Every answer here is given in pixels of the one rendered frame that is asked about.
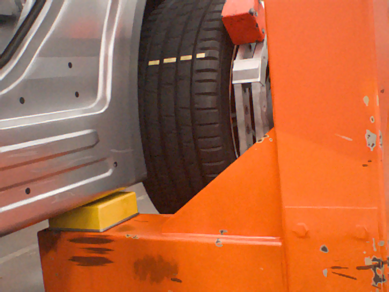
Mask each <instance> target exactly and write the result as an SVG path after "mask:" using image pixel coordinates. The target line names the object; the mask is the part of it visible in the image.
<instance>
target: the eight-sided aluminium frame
mask: <svg viewBox="0 0 389 292"><path fill-rule="evenodd" d="M255 45H256V48H255ZM254 49H255V52H254ZM253 53H254V56H253ZM252 56H253V58H252ZM267 62H268V51H267V38H266V35H265V40H264V41H263V42H257V44H256V43H248V44H243V45H240V46H239V49H238V53H237V57H236V60H235V61H234V62H233V79H232V84H233V85H234V95H235V102H236V114H237V127H238V139H239V146H240V156H241V155H242V154H243V153H244V152H246V151H247V150H248V149H249V148H251V147H252V146H253V139H252V126H251V113H250V106H249V94H248V88H249V87H251V88H252V98H253V105H254V118H255V131H256V142H257V141H258V140H260V139H261V138H262V137H263V136H264V135H265V134H266V133H267V132H269V120H268V112H267V99H266V85H265V79H266V66H267Z"/></svg>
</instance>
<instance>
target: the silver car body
mask: <svg viewBox="0 0 389 292"><path fill-rule="evenodd" d="M144 3H145V0H26V3H25V5H24V7H23V4H22V2H21V0H0V238H1V237H4V236H6V235H9V234H11V233H14V232H17V231H19V230H21V229H24V228H26V227H29V226H32V225H34V224H37V223H39V222H42V221H44V220H47V219H50V218H52V217H55V216H57V215H59V214H62V213H65V212H67V211H70V210H72V209H75V208H77V207H80V206H83V205H85V204H88V203H90V202H93V201H95V200H98V199H101V198H103V197H105V196H108V195H110V194H114V193H115V192H118V191H121V190H123V189H126V188H128V187H131V186H133V185H136V184H139V183H141V182H144V181H145V180H146V170H145V165H144V159H143V155H142V148H141V141H140V131H139V125H138V111H137V52H138V39H139V33H140V25H141V17H142V11H143V8H144ZM16 14H17V16H16Z"/></svg>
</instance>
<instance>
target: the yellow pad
mask: <svg viewBox="0 0 389 292"><path fill-rule="evenodd" d="M137 215H139V212H138V210H137V200H136V195H135V192H115V193H114V194H110V195H108V196H105V197H103V198H101V199H98V200H95V201H93V202H90V203H88V204H85V205H83V206H80V207H77V208H75V209H72V210H70V211H67V212H65V213H62V214H59V215H57V216H55V217H52V218H50V219H48V222H49V227H48V230H54V231H81V232H104V231H106V230H108V229H110V228H112V227H114V226H116V225H118V224H120V223H122V222H124V221H127V220H129V219H131V218H133V217H135V216H137Z"/></svg>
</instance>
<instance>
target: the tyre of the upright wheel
mask: <svg viewBox="0 0 389 292"><path fill-rule="evenodd" d="M225 1H226V0H165V1H163V2H162V3H161V4H159V5H158V6H157V7H156V8H155V9H154V10H153V11H152V12H151V14H150V15H149V16H148V18H147V19H146V21H145V22H144V25H143V26H142V28H141V36H140V47H139V55H138V109H139V118H140V130H141V140H142V147H143V152H144V158H145V163H146V168H147V171H148V179H147V180H145V181H144V182H142V184H143V186H144V188H145V190H146V193H147V195H148V197H149V198H150V200H151V202H152V204H153V205H154V207H155V208H156V210H157V211H158V212H159V214H175V213H176V212H177V211H178V210H179V209H181V208H182V207H183V206H184V205H186V204H187V203H188V202H189V201H190V200H191V199H192V198H193V197H195V196H196V195H197V194H198V193H199V192H200V191H201V190H202V189H204V188H205V187H206V186H207V185H208V184H209V183H210V182H211V181H212V180H214V179H215V178H216V177H217V176H219V175H220V174H221V173H222V172H223V171H224V170H225V169H226V168H228V167H229V166H230V165H231V164H232V163H233V162H234V161H235V157H234V152H233V147H232V141H231V136H230V127H229V116H228V105H227V85H228V75H229V64H230V57H231V52H232V47H233V42H232V40H231V39H230V36H229V34H228V32H227V30H226V28H225V26H224V23H223V21H222V19H221V14H222V10H223V7H224V4H225Z"/></svg>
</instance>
